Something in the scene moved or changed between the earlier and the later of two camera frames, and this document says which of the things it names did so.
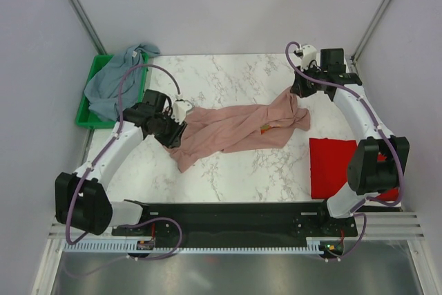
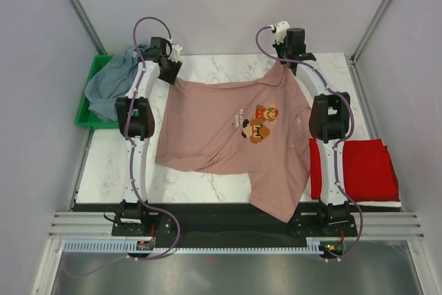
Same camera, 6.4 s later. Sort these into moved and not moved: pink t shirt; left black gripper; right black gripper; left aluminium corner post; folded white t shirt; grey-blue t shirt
Moved: right black gripper; pink t shirt; left black gripper
Not moved: grey-blue t shirt; folded white t shirt; left aluminium corner post
